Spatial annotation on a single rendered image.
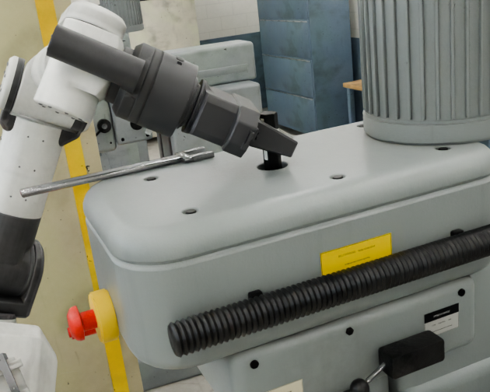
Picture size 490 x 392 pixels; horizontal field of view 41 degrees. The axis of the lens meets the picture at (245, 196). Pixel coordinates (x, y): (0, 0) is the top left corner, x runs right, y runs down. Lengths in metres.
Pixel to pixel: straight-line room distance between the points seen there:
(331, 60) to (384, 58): 7.36
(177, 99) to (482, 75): 0.35
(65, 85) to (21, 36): 1.70
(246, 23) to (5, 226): 9.68
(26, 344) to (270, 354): 0.43
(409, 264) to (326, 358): 0.14
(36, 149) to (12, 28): 1.44
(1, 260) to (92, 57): 0.44
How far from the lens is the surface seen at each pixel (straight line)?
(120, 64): 0.70
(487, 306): 0.92
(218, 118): 0.73
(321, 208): 0.69
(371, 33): 0.86
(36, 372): 1.04
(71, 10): 0.76
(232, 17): 10.51
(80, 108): 0.74
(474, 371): 0.94
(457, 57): 0.82
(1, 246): 1.05
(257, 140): 0.77
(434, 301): 0.84
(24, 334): 1.05
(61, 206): 2.54
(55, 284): 2.64
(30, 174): 1.02
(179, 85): 0.73
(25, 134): 1.01
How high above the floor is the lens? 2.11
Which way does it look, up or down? 19 degrees down
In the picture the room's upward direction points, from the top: 7 degrees counter-clockwise
